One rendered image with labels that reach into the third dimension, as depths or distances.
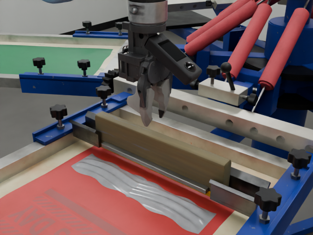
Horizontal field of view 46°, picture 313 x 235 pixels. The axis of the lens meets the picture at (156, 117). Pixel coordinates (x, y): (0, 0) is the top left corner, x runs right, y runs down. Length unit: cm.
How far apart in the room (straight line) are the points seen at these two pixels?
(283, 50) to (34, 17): 433
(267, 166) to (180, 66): 34
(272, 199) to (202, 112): 41
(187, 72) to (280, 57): 54
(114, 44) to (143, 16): 113
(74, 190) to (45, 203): 7
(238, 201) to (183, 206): 11
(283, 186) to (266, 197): 14
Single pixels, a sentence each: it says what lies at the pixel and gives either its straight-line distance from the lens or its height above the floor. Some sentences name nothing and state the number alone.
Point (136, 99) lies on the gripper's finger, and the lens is 77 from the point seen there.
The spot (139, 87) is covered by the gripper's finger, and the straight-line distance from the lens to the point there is 73.
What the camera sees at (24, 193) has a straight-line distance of 86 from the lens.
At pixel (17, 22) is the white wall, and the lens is 510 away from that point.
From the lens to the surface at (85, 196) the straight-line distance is 82.
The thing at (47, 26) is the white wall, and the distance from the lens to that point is 537.
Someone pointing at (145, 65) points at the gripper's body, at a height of 123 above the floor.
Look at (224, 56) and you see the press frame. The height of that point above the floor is 102.
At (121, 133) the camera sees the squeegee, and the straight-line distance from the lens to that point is 87.
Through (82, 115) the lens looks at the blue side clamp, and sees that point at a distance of 105.
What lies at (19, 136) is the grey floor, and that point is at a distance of 309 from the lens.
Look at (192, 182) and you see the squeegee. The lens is 78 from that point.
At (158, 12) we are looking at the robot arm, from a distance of 70.
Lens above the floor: 147
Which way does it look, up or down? 27 degrees down
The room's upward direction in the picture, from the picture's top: straight up
